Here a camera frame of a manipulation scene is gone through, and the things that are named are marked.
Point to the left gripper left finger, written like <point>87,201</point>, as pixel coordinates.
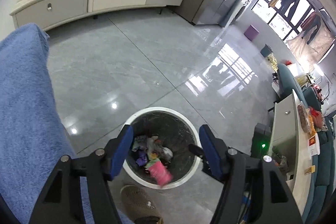
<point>116,152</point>

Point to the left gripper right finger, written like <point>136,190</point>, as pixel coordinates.
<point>214,154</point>

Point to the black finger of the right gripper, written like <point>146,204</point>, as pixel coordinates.
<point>197,151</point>

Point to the purple wrapper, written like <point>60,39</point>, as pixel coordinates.
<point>142,158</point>

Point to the pink wrapper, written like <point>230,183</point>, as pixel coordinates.
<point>159,172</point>

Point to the white round trash bin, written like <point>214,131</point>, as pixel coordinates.
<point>165,135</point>

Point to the beige slipper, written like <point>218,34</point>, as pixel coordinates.
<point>139,206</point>

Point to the white side table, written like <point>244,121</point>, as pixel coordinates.
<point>289,139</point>

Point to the purple stool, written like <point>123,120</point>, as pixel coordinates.
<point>251,32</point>

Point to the window with hanging clothes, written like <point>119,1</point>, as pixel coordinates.
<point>304,26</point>

